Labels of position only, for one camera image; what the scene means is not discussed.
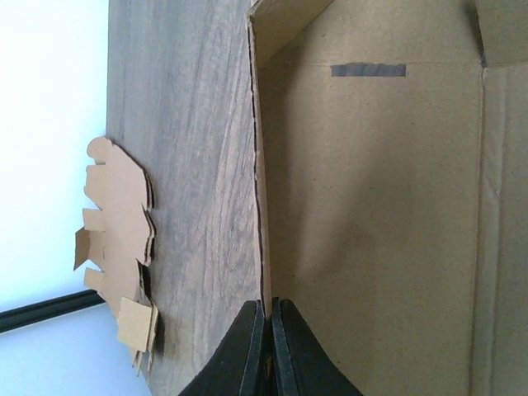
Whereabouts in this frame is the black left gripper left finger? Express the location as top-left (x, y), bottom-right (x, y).
top-left (181, 300), bottom-right (265, 396)

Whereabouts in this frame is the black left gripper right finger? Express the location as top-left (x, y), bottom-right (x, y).
top-left (271, 298), bottom-right (361, 396)

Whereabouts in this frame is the brown cardboard box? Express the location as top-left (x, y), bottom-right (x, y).
top-left (248, 1), bottom-right (527, 395)

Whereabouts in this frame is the stack of flat cardboard blanks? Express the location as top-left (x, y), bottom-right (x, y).
top-left (73, 137), bottom-right (158, 370)

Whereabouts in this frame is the black frame post left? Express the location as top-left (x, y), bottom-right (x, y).
top-left (0, 290), bottom-right (105, 333)

